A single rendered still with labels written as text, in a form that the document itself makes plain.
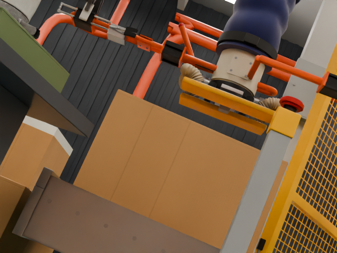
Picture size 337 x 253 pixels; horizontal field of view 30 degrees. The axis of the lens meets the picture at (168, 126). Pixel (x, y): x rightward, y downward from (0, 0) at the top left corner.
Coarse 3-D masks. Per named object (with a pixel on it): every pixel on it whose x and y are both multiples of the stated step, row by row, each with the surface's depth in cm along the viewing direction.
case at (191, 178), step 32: (128, 96) 204; (128, 128) 202; (160, 128) 202; (192, 128) 203; (96, 160) 199; (128, 160) 199; (160, 160) 200; (192, 160) 200; (224, 160) 201; (256, 160) 201; (96, 192) 196; (128, 192) 197; (160, 192) 198; (192, 192) 198; (224, 192) 199; (192, 224) 196; (224, 224) 196
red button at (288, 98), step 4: (284, 96) 175; (288, 96) 173; (280, 100) 175; (284, 100) 173; (288, 100) 172; (292, 100) 172; (296, 100) 172; (280, 104) 176; (284, 104) 175; (288, 104) 173; (292, 104) 172; (296, 104) 172; (300, 104) 172; (288, 108) 173; (292, 108) 173; (296, 108) 174; (300, 108) 174
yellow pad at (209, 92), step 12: (192, 84) 214; (204, 84) 214; (216, 84) 219; (204, 96) 221; (216, 96) 216; (228, 96) 213; (240, 108) 218; (252, 108) 213; (264, 108) 213; (264, 120) 221
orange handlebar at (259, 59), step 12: (72, 12) 232; (108, 24) 231; (144, 36) 230; (144, 48) 233; (156, 48) 230; (192, 60) 228; (264, 60) 204; (252, 72) 216; (288, 72) 204; (300, 72) 203; (264, 84) 227
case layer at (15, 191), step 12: (0, 180) 199; (12, 180) 200; (0, 192) 198; (12, 192) 198; (24, 192) 200; (0, 204) 197; (12, 204) 197; (24, 204) 206; (0, 216) 196; (12, 216) 198; (0, 228) 196; (12, 228) 204; (0, 240) 196; (12, 240) 210; (24, 240) 227; (0, 252) 201; (12, 252) 217; (24, 252) 235; (36, 252) 256; (48, 252) 281
